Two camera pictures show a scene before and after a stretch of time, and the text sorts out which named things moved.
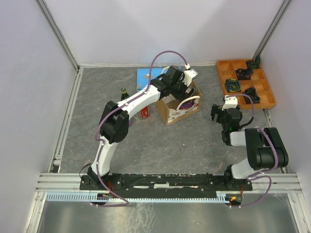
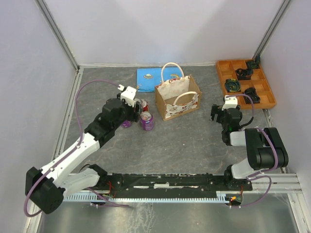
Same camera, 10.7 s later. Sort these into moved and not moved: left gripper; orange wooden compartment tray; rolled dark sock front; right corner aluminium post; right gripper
Moved: left gripper
Not moved: right gripper; right corner aluminium post; rolled dark sock front; orange wooden compartment tray
